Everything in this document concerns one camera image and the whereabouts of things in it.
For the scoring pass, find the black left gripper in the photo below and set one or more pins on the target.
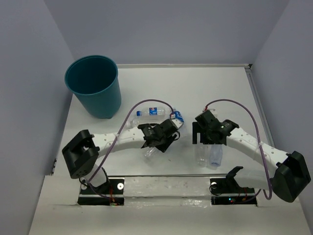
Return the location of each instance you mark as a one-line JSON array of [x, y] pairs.
[[163, 148]]

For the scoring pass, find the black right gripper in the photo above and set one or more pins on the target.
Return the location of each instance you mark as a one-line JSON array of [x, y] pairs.
[[197, 128]]

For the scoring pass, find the blue label white cap bottle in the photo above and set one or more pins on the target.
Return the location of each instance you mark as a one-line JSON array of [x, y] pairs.
[[151, 155]]

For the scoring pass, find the clear white cap bottle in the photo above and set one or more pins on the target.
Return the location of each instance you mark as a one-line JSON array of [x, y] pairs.
[[201, 154]]

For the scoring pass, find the crushed bluish blue cap bottle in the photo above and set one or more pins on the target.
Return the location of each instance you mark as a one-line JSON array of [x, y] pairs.
[[216, 155]]

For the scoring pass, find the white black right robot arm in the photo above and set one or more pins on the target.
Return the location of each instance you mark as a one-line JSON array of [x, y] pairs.
[[285, 174]]

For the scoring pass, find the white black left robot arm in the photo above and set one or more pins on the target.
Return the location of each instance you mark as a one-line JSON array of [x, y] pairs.
[[82, 152]]

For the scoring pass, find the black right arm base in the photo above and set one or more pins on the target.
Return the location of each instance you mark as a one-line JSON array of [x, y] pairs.
[[226, 191]]

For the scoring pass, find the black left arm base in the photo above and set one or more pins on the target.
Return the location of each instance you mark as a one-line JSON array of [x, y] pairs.
[[111, 194]]

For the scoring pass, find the teal plastic bin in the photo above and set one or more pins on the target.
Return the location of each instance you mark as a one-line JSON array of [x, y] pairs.
[[94, 81]]

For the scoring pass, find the large clear square bottle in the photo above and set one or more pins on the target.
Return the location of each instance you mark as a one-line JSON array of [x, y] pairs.
[[138, 120]]

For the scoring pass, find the blue cap Pepsi bottle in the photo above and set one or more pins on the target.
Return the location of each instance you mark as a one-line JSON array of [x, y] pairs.
[[151, 111]]

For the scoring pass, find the white front platform board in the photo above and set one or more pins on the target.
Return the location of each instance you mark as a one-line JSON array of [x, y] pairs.
[[58, 213]]

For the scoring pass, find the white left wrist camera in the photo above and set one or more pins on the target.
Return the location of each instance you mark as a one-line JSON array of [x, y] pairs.
[[177, 115]]

